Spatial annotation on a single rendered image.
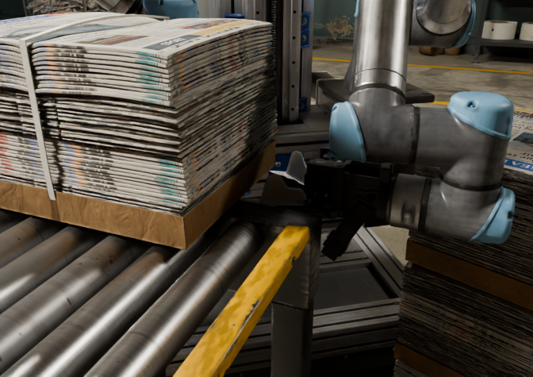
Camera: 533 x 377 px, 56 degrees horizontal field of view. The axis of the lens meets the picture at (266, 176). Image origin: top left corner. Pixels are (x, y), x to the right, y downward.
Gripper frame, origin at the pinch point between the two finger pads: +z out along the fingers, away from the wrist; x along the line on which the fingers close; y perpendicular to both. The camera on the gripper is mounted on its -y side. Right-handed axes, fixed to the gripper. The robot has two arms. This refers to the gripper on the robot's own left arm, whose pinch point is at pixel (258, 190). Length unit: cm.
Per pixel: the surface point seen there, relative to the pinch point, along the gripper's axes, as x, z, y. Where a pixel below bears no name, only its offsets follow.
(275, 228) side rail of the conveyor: 12.5, -7.5, 1.2
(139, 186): 22.4, 5.4, 9.2
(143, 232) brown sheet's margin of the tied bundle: 23.1, 5.1, 3.5
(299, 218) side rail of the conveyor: 9.7, -9.8, 1.7
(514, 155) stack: -17.9, -36.2, 4.6
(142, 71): 23.3, 2.9, 22.5
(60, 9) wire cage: -540, 544, -28
